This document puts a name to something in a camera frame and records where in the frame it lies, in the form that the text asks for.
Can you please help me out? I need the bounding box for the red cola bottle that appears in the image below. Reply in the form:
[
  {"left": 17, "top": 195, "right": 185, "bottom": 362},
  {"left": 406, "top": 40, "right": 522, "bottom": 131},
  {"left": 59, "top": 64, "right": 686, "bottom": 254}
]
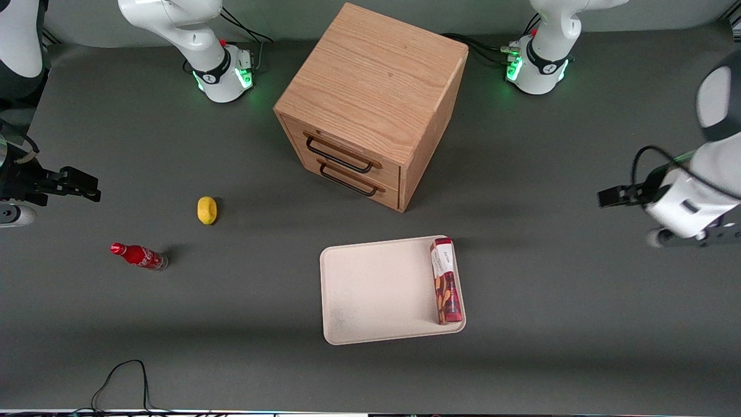
[{"left": 110, "top": 242, "right": 170, "bottom": 272}]

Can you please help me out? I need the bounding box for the thin black cable loop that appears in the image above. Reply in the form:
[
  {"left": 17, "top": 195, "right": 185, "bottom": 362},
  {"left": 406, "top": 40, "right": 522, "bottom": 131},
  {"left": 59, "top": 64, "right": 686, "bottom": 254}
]
[{"left": 74, "top": 359, "right": 174, "bottom": 416}]

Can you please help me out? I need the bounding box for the red cookie box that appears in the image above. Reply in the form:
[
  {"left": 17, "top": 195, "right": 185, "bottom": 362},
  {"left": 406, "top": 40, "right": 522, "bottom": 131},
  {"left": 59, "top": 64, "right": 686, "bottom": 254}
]
[{"left": 429, "top": 237, "right": 464, "bottom": 325}]

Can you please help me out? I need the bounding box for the black wire drawer handle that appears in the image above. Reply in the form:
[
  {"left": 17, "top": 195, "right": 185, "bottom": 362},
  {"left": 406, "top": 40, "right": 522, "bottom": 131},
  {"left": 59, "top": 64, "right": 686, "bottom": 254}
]
[
  {"left": 319, "top": 163, "right": 379, "bottom": 197},
  {"left": 306, "top": 136, "right": 375, "bottom": 174}
]

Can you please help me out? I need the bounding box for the wooden drawer front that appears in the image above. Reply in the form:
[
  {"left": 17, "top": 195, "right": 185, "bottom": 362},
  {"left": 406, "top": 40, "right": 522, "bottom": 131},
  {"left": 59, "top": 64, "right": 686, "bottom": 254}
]
[
  {"left": 301, "top": 152, "right": 401, "bottom": 210},
  {"left": 282, "top": 116, "right": 402, "bottom": 187}
]

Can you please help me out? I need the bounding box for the black arm base cable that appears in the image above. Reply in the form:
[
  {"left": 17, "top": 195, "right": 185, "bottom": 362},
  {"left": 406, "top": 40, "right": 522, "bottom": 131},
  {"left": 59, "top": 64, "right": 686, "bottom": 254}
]
[
  {"left": 443, "top": 33, "right": 511, "bottom": 66},
  {"left": 220, "top": 7, "right": 274, "bottom": 73}
]

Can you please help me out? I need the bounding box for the wooden drawer cabinet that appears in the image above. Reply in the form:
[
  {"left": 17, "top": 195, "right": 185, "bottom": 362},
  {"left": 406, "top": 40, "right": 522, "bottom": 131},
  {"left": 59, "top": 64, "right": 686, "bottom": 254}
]
[{"left": 273, "top": 2, "right": 469, "bottom": 213}]

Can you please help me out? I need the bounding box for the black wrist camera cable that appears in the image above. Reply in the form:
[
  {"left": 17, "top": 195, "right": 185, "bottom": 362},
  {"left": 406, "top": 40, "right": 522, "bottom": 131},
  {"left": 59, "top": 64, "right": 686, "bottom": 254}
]
[
  {"left": 631, "top": 145, "right": 698, "bottom": 189},
  {"left": 0, "top": 119, "right": 40, "bottom": 157}
]

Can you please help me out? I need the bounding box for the pale rectangular tray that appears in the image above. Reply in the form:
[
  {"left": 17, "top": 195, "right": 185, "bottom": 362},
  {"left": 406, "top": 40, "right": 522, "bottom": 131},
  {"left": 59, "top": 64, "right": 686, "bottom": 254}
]
[{"left": 320, "top": 235, "right": 467, "bottom": 346}]

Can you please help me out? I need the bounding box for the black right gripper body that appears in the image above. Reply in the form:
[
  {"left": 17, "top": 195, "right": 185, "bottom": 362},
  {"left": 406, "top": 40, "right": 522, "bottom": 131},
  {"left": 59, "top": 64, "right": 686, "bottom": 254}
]
[{"left": 0, "top": 136, "right": 63, "bottom": 207}]

